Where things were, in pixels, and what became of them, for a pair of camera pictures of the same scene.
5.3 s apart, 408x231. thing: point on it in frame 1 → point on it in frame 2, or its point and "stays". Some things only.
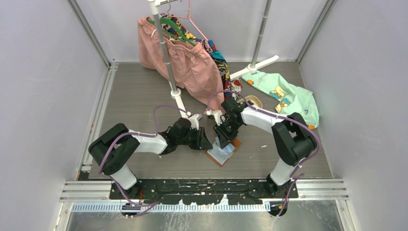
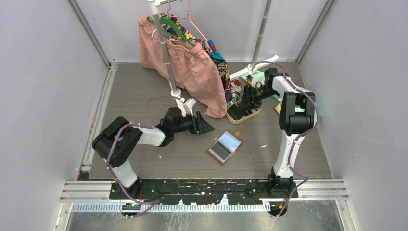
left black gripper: x=202 y=142 → x=203 y=126
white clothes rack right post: x=254 y=66 stays
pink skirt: x=193 y=68 stays
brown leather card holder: x=219 y=156 stays
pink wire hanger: x=188 y=17 stays
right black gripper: x=223 y=137 → x=248 y=102
